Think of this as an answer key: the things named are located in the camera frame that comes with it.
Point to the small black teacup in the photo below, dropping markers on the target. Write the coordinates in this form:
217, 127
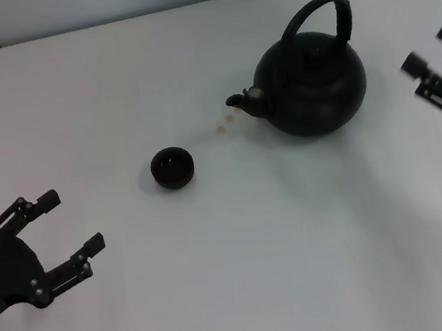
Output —
173, 176

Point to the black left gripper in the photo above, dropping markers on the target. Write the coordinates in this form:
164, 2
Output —
8, 275

